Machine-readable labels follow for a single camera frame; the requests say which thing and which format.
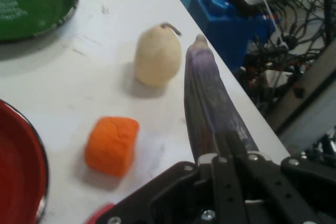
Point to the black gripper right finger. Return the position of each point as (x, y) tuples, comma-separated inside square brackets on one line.
[(288, 190)]

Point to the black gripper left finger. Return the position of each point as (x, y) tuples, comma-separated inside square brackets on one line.
[(183, 190)]

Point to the purple toy eggplant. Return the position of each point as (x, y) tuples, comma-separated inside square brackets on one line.
[(207, 95)]

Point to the orange toy fruit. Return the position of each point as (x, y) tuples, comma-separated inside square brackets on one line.
[(110, 145)]

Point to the beige toy pear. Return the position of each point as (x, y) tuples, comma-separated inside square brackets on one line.
[(157, 56)]

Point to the blue plastic box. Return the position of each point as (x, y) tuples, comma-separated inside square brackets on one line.
[(223, 32)]

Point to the red plate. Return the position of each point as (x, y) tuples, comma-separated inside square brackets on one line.
[(18, 161)]

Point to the green plate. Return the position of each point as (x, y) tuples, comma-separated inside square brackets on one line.
[(31, 3)]

